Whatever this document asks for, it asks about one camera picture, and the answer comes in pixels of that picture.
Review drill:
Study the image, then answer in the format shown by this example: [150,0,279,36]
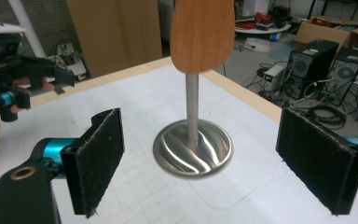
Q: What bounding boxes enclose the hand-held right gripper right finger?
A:
[275,106,358,216]

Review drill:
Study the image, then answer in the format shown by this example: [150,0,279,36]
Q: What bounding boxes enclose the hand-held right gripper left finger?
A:
[41,107,126,218]

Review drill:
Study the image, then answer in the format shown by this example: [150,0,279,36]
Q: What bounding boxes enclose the steel utensil stand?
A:
[152,72,233,180]

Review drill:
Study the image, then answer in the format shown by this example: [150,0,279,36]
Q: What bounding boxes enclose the wooden rice paddle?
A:
[170,0,236,75]

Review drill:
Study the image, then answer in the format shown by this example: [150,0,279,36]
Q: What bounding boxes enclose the white stand pole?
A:
[7,0,48,59]

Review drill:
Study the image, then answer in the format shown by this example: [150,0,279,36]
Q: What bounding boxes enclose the brown wooden board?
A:
[66,0,162,78]

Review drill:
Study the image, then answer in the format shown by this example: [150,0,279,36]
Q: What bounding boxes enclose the white grid mat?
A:
[0,63,358,224]

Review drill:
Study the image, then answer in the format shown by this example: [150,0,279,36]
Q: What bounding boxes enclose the black computer tower green sticker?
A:
[283,38,339,100]

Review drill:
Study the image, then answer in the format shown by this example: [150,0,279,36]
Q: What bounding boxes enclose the white power supply unit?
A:
[262,64,287,91]

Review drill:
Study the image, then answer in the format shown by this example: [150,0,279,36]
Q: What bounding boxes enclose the open brown cardboard box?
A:
[295,17,358,54]

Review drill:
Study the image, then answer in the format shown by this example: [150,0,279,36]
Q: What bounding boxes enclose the round white table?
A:
[234,22,292,35]

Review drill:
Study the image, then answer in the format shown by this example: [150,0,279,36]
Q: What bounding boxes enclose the black cable coil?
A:
[307,104,348,130]

